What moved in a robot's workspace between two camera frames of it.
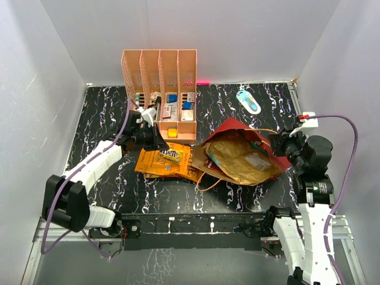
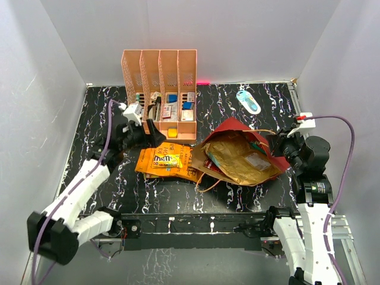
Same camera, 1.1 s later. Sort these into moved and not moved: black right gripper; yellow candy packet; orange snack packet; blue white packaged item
Moved: yellow candy packet
Not moved: blue white packaged item; black right gripper; orange snack packet
